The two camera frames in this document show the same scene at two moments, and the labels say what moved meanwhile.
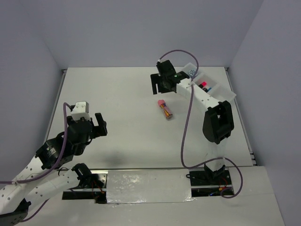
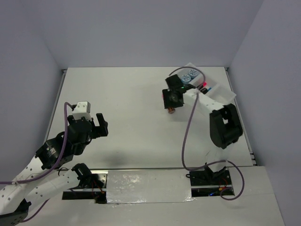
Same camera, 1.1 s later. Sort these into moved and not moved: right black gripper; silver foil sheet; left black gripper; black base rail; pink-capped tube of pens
Moved: right black gripper; pink-capped tube of pens
Not moved: left black gripper; black base rail; silver foil sheet
